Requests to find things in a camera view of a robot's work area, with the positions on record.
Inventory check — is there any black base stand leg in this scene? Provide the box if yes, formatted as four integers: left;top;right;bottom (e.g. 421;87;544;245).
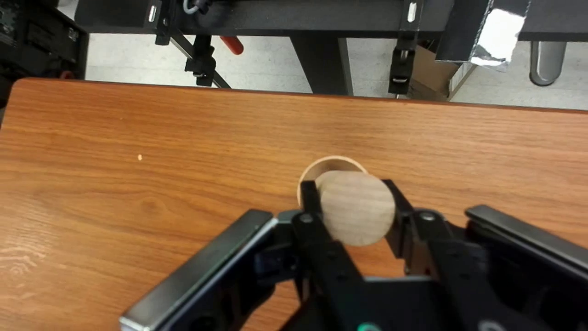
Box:
292;31;355;96

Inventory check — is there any black equipment case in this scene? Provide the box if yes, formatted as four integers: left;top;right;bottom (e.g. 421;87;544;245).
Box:
0;0;88;81

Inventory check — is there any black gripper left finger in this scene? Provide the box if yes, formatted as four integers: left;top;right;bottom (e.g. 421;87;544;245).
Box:
118;180;370;331

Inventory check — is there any light wooden goblet cup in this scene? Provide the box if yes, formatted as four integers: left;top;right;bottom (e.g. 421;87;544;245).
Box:
294;155;371;208

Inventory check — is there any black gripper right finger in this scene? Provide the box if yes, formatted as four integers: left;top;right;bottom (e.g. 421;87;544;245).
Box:
382;179;588;331

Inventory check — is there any light wooden cylinder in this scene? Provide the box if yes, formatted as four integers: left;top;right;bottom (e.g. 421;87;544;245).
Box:
316;169;399;248

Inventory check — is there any small brown cardboard box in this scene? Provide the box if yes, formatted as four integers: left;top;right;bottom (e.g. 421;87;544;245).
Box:
408;42;474;103

